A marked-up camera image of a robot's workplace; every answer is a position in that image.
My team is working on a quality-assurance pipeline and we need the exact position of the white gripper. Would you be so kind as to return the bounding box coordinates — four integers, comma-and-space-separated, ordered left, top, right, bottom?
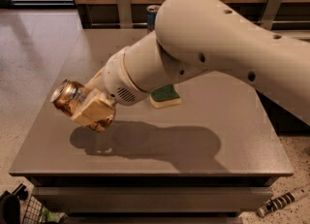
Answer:
71, 47, 148, 127

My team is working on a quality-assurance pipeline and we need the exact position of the orange crushed soda can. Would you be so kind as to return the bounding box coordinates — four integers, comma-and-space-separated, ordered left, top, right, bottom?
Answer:
50, 80, 109, 132

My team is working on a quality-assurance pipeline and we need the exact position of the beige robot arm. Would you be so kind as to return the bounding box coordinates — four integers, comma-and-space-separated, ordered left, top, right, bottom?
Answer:
72, 0, 310, 126

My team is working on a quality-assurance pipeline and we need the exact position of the blue silver energy drink can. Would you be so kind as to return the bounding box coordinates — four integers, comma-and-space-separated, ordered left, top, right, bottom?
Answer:
146, 5, 160, 33

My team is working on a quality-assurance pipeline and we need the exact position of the green yellow sponge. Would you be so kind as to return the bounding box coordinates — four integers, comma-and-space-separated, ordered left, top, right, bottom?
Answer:
150, 84, 181, 109

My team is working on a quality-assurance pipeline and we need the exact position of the black object bottom left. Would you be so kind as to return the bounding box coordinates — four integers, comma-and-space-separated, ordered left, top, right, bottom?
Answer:
0, 183, 28, 224

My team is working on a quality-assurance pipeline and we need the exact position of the black white striped tool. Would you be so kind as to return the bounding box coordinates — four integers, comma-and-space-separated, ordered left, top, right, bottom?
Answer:
257, 186, 309, 218

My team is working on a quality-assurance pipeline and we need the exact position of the left metal wall bracket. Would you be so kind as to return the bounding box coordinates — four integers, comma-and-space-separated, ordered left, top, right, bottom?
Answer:
116, 0, 133, 29

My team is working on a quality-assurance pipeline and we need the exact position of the metal wall bracket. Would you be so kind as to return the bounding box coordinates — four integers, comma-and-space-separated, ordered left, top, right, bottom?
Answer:
116, 0, 133, 29
260, 0, 283, 30

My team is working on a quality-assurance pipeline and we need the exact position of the wire mesh basket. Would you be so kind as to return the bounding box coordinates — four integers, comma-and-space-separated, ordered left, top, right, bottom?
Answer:
21, 196, 67, 224

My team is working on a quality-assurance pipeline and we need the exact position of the right metal wall bracket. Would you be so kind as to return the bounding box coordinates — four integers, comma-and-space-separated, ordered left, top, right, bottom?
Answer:
260, 0, 283, 30

